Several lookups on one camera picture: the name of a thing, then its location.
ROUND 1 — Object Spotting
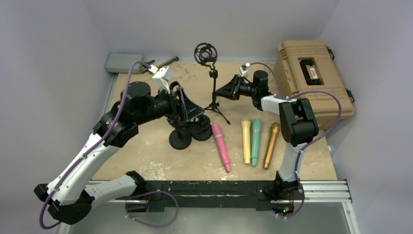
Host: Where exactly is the gold microphone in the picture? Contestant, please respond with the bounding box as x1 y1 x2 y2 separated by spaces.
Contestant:
263 122 281 169

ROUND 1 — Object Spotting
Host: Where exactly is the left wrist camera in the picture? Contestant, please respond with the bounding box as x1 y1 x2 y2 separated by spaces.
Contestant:
149 65 175 94

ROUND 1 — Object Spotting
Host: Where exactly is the yellow microphone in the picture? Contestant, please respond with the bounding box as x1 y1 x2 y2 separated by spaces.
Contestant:
241 118 251 165

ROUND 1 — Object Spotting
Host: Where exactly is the pink microphone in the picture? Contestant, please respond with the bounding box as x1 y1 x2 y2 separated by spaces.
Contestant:
211 123 231 173

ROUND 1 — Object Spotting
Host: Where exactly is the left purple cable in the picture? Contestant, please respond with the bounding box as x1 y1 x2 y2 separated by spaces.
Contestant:
39 60 152 230

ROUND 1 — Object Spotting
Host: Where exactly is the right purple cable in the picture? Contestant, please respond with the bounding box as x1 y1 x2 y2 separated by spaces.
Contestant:
246 62 343 181

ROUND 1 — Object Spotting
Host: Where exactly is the grey pouch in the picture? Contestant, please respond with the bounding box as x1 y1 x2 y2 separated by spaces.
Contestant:
105 53 143 74

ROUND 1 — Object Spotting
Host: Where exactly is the teal microphone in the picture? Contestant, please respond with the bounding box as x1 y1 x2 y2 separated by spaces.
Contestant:
251 118 262 166

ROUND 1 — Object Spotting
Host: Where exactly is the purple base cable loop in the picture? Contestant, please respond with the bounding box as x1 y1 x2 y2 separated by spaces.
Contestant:
125 190 179 228

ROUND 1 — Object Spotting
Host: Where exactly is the tan hard case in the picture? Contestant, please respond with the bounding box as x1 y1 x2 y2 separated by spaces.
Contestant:
274 39 355 130

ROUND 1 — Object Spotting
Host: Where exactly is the black tripod shock-mount stand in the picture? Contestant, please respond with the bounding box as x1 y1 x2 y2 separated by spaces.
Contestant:
193 42 231 125

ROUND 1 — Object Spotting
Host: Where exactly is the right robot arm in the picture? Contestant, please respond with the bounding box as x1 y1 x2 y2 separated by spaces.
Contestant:
216 70 319 198

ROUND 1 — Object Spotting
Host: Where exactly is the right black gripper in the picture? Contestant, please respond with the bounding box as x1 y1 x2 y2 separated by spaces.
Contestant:
216 75 257 100

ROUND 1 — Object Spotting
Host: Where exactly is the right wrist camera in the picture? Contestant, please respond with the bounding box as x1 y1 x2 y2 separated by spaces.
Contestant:
239 63 250 78

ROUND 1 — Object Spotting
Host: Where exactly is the shock mount round-base stand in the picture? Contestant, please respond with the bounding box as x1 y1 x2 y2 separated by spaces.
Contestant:
188 115 212 141

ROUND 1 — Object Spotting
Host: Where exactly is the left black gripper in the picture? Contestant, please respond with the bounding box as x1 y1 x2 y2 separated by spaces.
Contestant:
135 85 204 125

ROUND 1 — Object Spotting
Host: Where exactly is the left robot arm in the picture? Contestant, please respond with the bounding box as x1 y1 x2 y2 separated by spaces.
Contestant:
34 81 204 224

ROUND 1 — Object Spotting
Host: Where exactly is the clip round-base stand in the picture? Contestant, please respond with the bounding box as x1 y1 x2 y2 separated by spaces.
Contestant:
169 81 182 98
168 119 192 150

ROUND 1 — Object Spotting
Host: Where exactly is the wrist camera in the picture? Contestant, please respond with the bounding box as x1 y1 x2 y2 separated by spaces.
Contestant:
239 63 250 78
149 65 175 94

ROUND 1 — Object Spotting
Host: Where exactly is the black mounting base rail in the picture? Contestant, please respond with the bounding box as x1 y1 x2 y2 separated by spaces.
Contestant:
126 180 303 214

